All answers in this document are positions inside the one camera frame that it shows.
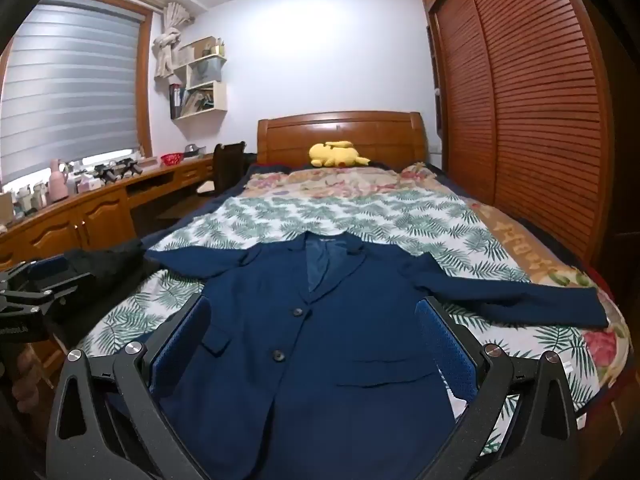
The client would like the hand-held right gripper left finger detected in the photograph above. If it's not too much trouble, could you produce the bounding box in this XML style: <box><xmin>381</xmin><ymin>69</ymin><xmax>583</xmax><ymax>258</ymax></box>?
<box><xmin>47</xmin><ymin>294</ymin><xmax>212</xmax><ymax>480</ymax></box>

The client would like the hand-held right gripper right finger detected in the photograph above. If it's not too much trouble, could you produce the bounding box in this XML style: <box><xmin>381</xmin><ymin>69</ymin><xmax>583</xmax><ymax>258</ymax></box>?
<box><xmin>415</xmin><ymin>296</ymin><xmax>581</xmax><ymax>480</ymax></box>

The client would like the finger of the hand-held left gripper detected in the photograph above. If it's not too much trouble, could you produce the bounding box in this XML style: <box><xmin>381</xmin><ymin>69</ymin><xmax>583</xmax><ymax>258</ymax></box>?
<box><xmin>0</xmin><ymin>255</ymin><xmax>81</xmax><ymax>291</ymax></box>
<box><xmin>0</xmin><ymin>272</ymin><xmax>101</xmax><ymax>318</ymax></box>

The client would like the navy blue blazer jacket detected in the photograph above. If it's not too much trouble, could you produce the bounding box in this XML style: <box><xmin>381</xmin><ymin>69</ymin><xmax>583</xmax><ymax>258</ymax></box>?
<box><xmin>145</xmin><ymin>232</ymin><xmax>608</xmax><ymax>480</ymax></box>

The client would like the person's left hand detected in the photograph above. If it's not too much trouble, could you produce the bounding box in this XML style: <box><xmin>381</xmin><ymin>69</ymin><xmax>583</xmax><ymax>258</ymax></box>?
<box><xmin>14</xmin><ymin>349</ymin><xmax>42</xmax><ymax>413</ymax></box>

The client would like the dark cloth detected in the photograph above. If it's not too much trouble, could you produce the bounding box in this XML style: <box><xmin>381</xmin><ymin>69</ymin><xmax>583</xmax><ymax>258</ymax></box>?
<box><xmin>62</xmin><ymin>237</ymin><xmax>148</xmax><ymax>311</ymax></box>

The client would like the wooden desk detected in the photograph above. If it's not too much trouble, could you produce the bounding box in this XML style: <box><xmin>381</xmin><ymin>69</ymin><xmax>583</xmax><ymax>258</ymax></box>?
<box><xmin>0</xmin><ymin>152</ymin><xmax>221</xmax><ymax>271</ymax></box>

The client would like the pink vase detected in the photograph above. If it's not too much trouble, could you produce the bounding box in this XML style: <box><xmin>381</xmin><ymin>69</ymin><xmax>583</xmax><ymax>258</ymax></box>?
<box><xmin>48</xmin><ymin>159</ymin><xmax>68</xmax><ymax>201</ymax></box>

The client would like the leaf print blanket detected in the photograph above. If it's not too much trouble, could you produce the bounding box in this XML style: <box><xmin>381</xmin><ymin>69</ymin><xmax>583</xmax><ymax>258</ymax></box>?
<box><xmin>77</xmin><ymin>192</ymin><xmax>601</xmax><ymax>461</ymax></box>

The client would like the grey window blind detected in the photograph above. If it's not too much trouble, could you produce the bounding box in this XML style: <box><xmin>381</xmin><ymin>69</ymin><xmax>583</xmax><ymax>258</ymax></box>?
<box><xmin>0</xmin><ymin>2</ymin><xmax>143</xmax><ymax>186</ymax></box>

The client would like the dark desk chair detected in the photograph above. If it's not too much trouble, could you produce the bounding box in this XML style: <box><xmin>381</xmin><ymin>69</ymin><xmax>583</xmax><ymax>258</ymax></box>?
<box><xmin>197</xmin><ymin>142</ymin><xmax>246</xmax><ymax>196</ymax></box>

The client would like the floral quilt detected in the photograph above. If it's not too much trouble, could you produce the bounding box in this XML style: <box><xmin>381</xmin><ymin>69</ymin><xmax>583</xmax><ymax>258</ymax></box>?
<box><xmin>245</xmin><ymin>162</ymin><xmax>633</xmax><ymax>441</ymax></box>

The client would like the yellow plush toy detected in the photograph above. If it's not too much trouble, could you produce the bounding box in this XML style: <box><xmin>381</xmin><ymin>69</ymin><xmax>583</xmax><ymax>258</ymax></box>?
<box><xmin>308</xmin><ymin>140</ymin><xmax>371</xmax><ymax>168</ymax></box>

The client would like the wooden headboard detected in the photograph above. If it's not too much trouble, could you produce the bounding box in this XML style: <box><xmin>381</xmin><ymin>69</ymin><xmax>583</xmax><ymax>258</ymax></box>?
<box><xmin>257</xmin><ymin>110</ymin><xmax>446</xmax><ymax>173</ymax></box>

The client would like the tied beige curtain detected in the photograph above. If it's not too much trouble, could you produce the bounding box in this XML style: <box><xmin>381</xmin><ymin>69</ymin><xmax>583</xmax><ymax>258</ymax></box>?
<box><xmin>152</xmin><ymin>2</ymin><xmax>193</xmax><ymax>81</ymax></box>

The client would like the wooden louvered wardrobe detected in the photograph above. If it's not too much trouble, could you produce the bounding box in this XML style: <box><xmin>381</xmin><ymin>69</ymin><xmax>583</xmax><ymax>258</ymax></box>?
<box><xmin>419</xmin><ymin>0</ymin><xmax>626</xmax><ymax>281</ymax></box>

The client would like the wooden window frame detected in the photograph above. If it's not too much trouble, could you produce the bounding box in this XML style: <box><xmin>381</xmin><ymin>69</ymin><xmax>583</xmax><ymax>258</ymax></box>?
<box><xmin>0</xmin><ymin>0</ymin><xmax>156</xmax><ymax>161</ymax></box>

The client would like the white wall shelf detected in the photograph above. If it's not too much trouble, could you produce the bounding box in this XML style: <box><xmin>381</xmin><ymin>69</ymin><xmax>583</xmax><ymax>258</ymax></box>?
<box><xmin>170</xmin><ymin>36</ymin><xmax>228</xmax><ymax>121</ymax></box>

